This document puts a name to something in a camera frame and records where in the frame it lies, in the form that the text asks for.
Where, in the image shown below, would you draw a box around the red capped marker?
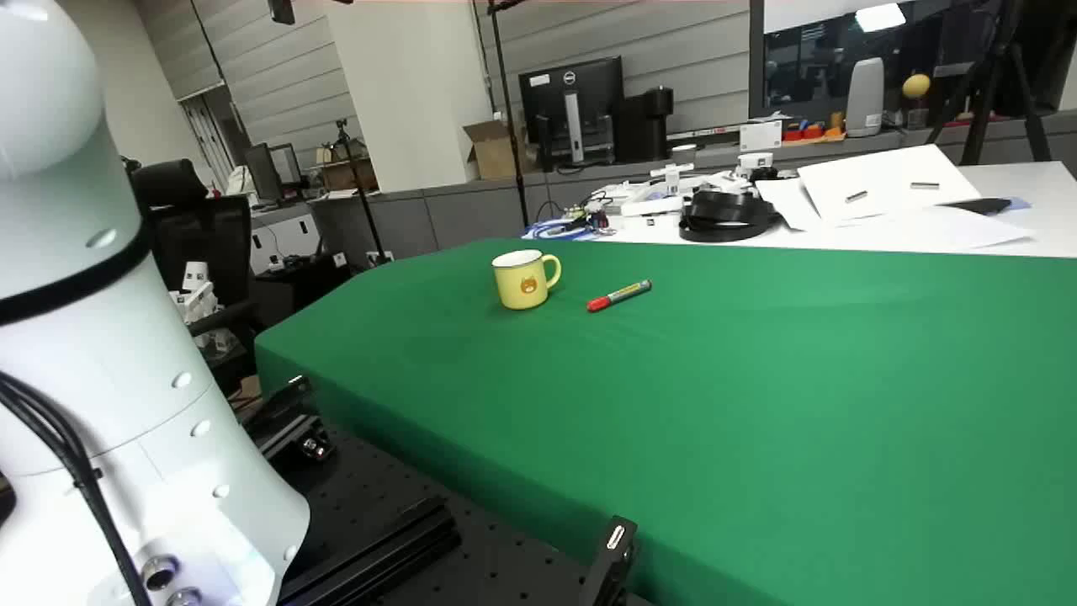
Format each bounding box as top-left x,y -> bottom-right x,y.
581,276 -> 658,316

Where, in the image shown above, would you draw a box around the yellow mug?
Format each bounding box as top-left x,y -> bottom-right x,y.
487,247 -> 567,314

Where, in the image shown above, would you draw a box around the grey desk partition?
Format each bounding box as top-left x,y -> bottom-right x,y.
309,177 -> 585,264

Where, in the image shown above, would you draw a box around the white electronics box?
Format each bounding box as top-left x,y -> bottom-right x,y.
581,163 -> 700,224

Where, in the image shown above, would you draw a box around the brown cardboard box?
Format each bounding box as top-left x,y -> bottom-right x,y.
461,113 -> 531,188

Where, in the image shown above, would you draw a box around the black round coiled item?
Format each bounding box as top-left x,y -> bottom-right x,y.
678,183 -> 785,247

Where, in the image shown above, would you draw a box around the black computer box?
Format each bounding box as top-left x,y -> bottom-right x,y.
611,84 -> 678,165

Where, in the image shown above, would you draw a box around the black Dell monitor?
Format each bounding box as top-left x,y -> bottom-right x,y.
514,54 -> 630,172

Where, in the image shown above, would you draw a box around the green tablecloth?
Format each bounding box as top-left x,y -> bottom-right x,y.
252,236 -> 1077,606

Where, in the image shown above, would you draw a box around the black optical breadboard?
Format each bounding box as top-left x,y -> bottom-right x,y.
239,376 -> 633,606

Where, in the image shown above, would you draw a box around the small white box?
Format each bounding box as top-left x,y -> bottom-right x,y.
739,119 -> 787,154

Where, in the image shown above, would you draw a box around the orange small items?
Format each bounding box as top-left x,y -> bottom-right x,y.
780,112 -> 848,147

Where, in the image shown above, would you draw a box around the small white figurine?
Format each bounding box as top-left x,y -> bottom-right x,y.
176,258 -> 227,326

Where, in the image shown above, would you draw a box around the black office chair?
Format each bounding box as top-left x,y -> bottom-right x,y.
124,159 -> 258,341

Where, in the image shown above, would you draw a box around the large white paper sheet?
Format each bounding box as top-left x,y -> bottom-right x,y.
795,142 -> 985,224

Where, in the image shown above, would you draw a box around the dark glass window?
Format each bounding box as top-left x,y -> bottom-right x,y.
748,0 -> 1077,129

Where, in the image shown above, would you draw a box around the white upright speaker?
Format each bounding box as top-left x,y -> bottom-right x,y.
843,54 -> 889,142

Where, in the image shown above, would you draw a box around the black flat phone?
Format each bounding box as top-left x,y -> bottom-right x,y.
946,196 -> 1017,220

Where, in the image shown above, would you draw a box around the blue white cable bundle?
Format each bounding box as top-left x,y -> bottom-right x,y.
523,210 -> 617,247

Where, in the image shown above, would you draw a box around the black aluminium rail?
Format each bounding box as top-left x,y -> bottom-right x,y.
273,496 -> 465,606

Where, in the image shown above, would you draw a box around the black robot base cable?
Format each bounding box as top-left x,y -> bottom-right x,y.
0,369 -> 155,606

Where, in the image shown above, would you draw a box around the black camera tripod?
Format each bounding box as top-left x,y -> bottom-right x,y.
927,0 -> 1058,169

